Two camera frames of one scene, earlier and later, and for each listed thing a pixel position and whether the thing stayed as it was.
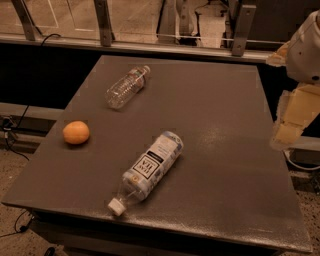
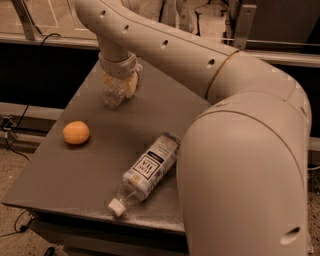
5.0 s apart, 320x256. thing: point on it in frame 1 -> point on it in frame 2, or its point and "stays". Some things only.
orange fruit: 76,132 stays
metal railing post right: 243,30 stays
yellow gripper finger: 278,58 -> 106,78
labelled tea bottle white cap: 147,170 stays
